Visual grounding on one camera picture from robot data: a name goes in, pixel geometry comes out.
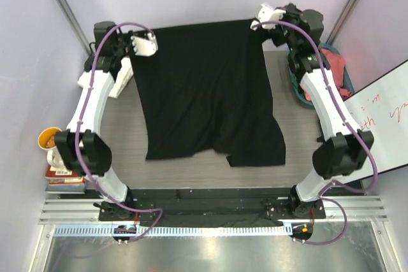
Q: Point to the white slotted cable duct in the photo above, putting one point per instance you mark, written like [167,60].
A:
[116,230]

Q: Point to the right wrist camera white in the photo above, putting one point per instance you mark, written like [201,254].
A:
[266,17]

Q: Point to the red top book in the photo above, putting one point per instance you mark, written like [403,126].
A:
[61,173]

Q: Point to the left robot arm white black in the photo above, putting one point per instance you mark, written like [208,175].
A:
[80,145]

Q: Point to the teal plastic basket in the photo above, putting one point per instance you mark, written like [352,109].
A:
[304,100]

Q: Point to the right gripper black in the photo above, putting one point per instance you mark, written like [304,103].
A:
[291,11]

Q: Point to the folded white t shirt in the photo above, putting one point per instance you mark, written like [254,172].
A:
[124,75]

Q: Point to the pink crumpled t shirt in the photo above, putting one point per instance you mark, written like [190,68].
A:
[337,65]

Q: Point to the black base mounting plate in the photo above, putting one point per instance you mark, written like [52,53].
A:
[271,203]

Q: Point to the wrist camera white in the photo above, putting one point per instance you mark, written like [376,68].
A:
[266,17]
[145,45]

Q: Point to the bottom book in stack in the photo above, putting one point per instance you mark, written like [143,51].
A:
[66,186]

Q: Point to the whiteboard with red writing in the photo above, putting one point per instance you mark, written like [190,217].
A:
[381,108]

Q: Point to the floral mug yellow inside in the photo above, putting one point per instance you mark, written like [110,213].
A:
[46,141]

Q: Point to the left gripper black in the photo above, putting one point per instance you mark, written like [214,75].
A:
[126,36]

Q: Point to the aluminium rail frame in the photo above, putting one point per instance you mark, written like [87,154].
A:
[355,208]

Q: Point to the black floral t shirt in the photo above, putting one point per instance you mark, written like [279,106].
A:
[207,88]

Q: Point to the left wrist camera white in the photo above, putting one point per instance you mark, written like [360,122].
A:
[145,45]

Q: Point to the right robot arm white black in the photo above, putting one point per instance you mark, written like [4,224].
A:
[344,145]

